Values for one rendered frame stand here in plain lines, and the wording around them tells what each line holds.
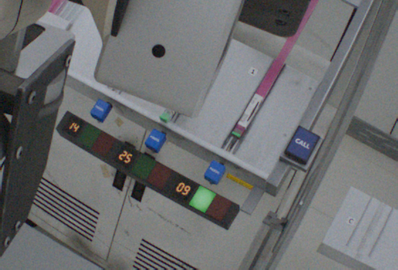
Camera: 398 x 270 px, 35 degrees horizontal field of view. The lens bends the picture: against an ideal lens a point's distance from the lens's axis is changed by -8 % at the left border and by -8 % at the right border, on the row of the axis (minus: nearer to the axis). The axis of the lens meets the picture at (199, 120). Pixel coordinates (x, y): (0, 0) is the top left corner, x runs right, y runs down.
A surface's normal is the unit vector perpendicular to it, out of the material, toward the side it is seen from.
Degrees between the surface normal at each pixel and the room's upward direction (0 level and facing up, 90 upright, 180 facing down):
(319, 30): 90
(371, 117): 90
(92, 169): 90
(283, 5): 127
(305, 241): 0
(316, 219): 0
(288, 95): 44
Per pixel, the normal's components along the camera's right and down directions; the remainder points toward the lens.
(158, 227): -0.41, 0.33
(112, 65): -0.14, 0.30
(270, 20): -0.33, 0.84
